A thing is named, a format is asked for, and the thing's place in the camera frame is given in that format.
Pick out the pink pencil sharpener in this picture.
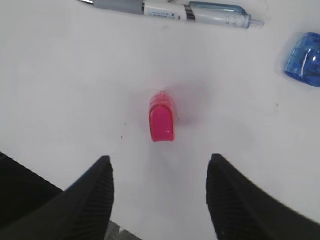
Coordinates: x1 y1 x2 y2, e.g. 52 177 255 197
148 91 175 143

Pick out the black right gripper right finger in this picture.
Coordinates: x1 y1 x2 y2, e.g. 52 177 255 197
206 153 320 240

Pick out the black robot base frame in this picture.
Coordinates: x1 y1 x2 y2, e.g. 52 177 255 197
0 153 62 229

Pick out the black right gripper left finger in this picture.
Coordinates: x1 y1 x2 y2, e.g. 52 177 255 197
0 156 114 240

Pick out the blue grey pen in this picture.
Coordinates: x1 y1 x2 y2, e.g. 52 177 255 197
82 0 264 29

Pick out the blue pencil sharpener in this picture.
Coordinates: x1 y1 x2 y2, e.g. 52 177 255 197
284 32 320 87

